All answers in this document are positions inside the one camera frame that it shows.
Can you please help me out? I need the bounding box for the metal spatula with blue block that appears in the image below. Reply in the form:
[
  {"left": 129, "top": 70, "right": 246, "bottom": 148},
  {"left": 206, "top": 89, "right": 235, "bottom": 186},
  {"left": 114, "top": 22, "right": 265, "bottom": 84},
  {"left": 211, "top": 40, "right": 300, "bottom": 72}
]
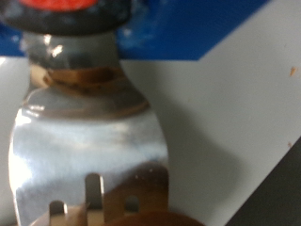
[{"left": 0, "top": 0, "right": 271, "bottom": 226}]

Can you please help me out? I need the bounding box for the silver toaster oven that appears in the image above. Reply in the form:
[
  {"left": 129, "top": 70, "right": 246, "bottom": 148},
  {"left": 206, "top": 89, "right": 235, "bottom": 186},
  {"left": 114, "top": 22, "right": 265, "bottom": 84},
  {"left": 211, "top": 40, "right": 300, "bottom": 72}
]
[{"left": 0, "top": 0, "right": 301, "bottom": 226}]

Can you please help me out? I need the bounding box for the white bread slice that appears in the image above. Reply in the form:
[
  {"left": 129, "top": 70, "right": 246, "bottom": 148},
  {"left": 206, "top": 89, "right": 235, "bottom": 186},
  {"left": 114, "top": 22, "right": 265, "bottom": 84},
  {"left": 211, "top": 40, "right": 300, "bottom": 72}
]
[{"left": 28, "top": 208, "right": 207, "bottom": 226}]

